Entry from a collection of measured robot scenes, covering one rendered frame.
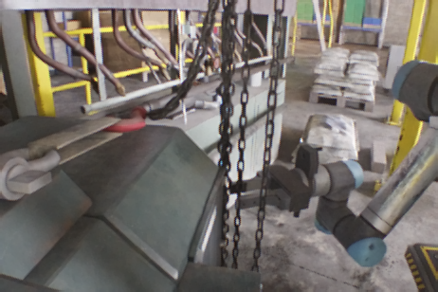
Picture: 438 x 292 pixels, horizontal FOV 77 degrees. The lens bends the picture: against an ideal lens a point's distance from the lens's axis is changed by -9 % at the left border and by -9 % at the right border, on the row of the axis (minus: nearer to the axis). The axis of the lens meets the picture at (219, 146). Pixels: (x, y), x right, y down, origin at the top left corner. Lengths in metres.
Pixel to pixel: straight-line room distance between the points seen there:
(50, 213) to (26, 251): 0.04
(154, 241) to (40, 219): 0.11
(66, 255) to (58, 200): 0.06
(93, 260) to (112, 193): 0.08
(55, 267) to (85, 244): 0.03
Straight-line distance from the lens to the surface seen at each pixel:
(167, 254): 0.32
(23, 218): 0.27
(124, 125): 0.43
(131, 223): 0.31
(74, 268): 0.26
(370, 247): 0.71
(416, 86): 0.81
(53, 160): 0.30
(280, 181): 0.67
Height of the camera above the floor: 1.01
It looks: 24 degrees down
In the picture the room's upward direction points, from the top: 1 degrees clockwise
